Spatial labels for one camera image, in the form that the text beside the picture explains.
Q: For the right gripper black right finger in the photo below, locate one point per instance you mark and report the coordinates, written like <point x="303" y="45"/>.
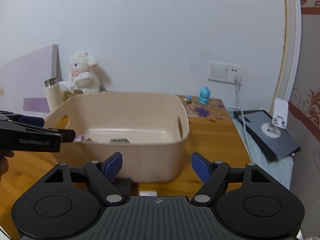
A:
<point x="217" y="175"/>

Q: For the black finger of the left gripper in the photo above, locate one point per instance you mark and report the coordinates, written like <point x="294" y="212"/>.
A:
<point x="65" y="135"/>
<point x="31" y="120"/>

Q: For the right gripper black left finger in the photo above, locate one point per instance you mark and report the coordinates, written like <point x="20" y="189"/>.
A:
<point x="91" y="183"/>

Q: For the Hello Kitty blind box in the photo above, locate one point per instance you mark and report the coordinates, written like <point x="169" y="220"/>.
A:
<point x="82" y="139"/>

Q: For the white card box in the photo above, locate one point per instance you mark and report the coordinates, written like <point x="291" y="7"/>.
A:
<point x="148" y="193"/>

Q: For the person left hand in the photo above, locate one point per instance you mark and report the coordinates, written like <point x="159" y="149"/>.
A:
<point x="4" y="165"/>

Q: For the cream thermos bottle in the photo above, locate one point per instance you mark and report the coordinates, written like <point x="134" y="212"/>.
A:
<point x="53" y="94"/>

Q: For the tissue box with tissue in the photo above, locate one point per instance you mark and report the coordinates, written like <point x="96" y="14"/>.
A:
<point x="68" y="90"/>

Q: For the beige plastic storage bin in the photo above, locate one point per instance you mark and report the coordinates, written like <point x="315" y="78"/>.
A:
<point x="148" y="129"/>

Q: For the dark grey tablet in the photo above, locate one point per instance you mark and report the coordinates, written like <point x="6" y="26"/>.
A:
<point x="274" y="142"/>

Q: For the light blue towel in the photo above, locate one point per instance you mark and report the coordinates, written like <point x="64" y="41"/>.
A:
<point x="279" y="167"/>

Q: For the white plush bunny toy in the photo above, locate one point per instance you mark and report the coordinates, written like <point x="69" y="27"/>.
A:
<point x="82" y="73"/>

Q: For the blue cartoon figurine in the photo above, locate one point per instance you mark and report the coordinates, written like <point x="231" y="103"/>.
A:
<point x="203" y="96"/>

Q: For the small dark toy figure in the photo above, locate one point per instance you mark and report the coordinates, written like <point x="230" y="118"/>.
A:
<point x="188" y="99"/>

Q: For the white phone stand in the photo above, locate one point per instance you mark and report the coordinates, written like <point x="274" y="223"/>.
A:
<point x="279" y="119"/>

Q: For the white wall switch socket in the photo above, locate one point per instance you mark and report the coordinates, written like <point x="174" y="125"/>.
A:
<point x="225" y="72"/>

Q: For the white door frame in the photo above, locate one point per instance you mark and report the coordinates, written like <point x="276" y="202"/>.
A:
<point x="291" y="49"/>

